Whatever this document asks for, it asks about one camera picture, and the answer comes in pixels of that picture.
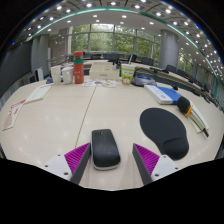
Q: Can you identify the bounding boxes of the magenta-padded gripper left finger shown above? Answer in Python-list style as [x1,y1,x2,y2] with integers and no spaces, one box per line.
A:
[43,142,92,185]

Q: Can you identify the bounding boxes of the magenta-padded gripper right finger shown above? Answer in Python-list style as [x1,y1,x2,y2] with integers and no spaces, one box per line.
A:
[131,143,181,186]

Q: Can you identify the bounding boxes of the black computer mouse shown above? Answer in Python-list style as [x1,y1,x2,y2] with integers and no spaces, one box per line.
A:
[91,128,122,171]

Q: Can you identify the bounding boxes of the black mouse pad with wrist rest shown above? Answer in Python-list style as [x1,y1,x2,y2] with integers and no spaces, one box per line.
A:
[139,107,190,161]

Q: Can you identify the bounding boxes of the pale notebook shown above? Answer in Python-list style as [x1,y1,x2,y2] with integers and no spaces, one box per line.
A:
[187,103,210,134]

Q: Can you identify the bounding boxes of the handheld microphone with black foam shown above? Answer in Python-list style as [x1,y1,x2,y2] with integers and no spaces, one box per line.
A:
[176,96,210,138]

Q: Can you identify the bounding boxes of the red and white leaflet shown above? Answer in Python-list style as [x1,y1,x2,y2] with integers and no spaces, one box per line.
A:
[2,98,27,132]

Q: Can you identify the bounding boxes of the blue and white book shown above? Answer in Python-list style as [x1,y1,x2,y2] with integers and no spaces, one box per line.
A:
[143,84,184,106]

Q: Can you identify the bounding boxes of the black desktop conference microphone unit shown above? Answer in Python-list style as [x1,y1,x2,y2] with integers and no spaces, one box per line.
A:
[130,73,157,88]

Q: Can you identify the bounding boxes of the white mug with lid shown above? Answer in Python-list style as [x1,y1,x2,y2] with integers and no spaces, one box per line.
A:
[61,66,74,85]

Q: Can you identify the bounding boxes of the tall white cup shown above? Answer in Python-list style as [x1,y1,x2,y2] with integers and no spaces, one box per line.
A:
[50,65,62,86]

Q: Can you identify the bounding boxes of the colourful printed leaflet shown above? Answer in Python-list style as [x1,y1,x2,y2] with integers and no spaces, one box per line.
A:
[81,79,117,89]

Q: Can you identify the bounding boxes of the white standing appliance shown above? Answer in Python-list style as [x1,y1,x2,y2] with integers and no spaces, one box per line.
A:
[34,67,45,82]

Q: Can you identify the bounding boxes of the red bottle with green band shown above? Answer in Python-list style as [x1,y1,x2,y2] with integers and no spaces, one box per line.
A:
[72,50,85,85]

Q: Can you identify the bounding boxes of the dark office chairs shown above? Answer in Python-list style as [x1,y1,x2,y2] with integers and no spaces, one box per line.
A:
[83,53,221,108]

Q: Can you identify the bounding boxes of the beige cardboard box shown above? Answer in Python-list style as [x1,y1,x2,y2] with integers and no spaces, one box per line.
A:
[88,62,120,81]

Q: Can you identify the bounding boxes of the ceiling lights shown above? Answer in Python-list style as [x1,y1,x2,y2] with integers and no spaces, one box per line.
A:
[23,0,223,79]

